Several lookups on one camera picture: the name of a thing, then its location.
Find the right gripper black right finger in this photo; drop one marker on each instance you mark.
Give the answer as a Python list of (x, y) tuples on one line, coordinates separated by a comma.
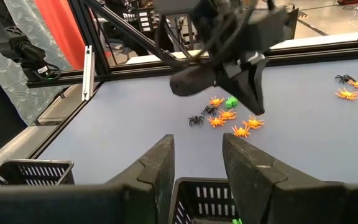
[(259, 199)]

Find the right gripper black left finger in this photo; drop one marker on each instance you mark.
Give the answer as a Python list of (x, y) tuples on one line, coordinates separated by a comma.
[(148, 199)]

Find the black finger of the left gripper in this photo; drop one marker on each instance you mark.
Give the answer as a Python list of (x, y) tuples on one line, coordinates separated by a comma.
[(275, 28), (194, 82)]

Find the green plastic skeleton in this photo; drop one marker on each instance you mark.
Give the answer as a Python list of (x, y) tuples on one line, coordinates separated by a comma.
[(237, 221), (232, 102)]

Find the black plastic spider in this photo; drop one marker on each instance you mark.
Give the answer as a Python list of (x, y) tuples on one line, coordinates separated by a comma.
[(196, 120), (209, 110), (344, 78)]

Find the black slotted plastic basket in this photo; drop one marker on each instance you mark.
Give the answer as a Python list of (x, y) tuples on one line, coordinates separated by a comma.
[(11, 172), (204, 183)]

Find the black drawer unit white labels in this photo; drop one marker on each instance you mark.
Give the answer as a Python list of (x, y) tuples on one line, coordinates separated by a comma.
[(145, 21)]

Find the orange-red hanging cloth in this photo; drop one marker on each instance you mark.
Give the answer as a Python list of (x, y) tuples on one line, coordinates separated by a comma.
[(57, 31)]

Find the grey leaf-patterned curtain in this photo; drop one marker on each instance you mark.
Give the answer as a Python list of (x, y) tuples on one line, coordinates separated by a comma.
[(23, 12)]

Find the black aluminium rig frame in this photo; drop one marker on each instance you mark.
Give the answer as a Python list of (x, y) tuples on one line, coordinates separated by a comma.
[(99, 67)]

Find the silver metal bracket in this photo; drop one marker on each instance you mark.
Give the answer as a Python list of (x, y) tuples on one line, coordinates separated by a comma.
[(88, 73)]

